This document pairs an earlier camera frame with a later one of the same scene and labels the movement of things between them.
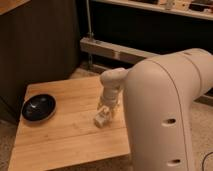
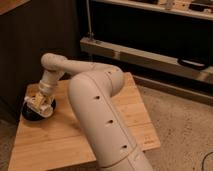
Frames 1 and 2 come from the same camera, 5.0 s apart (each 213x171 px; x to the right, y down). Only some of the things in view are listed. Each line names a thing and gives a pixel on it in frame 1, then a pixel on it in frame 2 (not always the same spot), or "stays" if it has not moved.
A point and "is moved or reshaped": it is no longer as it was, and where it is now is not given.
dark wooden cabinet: (39, 41) stays
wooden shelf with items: (196, 8) stays
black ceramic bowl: (39, 107) stays
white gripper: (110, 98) to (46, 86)
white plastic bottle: (103, 117) is moved or reshaped
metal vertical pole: (90, 33) stays
